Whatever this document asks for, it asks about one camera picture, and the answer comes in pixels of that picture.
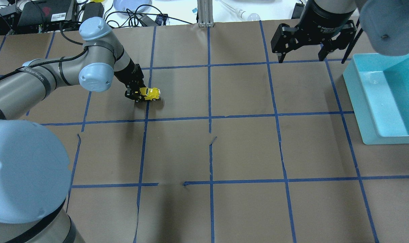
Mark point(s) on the light blue plate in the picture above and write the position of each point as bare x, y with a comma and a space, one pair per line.
121, 6

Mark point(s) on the black power adapter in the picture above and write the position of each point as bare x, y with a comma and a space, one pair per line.
92, 9

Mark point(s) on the aluminium frame post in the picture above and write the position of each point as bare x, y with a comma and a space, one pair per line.
205, 13

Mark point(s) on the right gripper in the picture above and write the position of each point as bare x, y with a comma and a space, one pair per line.
326, 17

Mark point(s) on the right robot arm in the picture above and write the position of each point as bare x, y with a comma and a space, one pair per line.
386, 24

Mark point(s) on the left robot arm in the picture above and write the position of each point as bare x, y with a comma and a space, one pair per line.
36, 171

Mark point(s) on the yellow toy beetle car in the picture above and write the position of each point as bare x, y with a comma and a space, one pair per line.
150, 94

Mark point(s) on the turquoise plastic bin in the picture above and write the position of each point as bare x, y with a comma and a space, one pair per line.
378, 87

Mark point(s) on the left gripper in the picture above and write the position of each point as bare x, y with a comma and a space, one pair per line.
128, 73

